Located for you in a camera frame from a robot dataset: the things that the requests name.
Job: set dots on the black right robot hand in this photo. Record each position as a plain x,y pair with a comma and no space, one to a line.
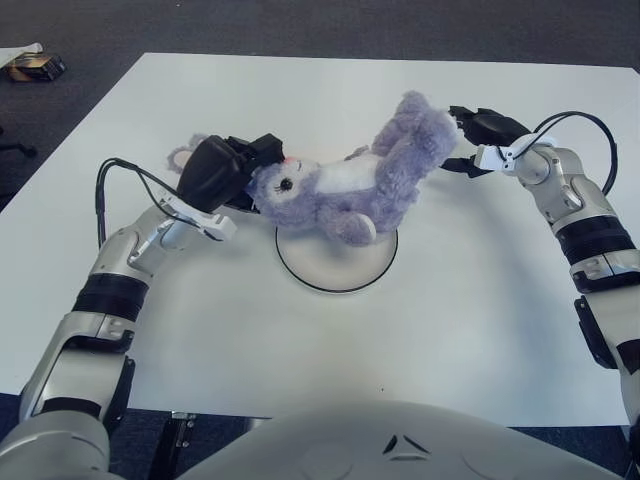
490,127

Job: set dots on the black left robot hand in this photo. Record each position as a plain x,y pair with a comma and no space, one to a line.
212,170

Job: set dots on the purple plush bunny doll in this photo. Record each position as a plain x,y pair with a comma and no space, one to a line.
360,185

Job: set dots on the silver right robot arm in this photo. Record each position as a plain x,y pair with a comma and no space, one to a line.
590,240

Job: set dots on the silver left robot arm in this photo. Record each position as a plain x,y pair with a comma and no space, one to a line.
105,310

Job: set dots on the white plate with black rim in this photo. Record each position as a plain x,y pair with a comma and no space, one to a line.
335,260

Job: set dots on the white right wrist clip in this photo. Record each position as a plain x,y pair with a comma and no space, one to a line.
492,157

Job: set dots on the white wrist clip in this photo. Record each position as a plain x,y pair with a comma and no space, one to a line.
215,225
492,157

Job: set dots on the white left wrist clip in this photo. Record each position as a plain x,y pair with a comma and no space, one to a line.
215,225

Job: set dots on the black office chair base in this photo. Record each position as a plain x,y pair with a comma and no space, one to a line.
15,147

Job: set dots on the white paper sheet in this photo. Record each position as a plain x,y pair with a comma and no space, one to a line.
15,55

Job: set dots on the grey robot torso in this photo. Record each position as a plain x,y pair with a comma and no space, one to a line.
375,445

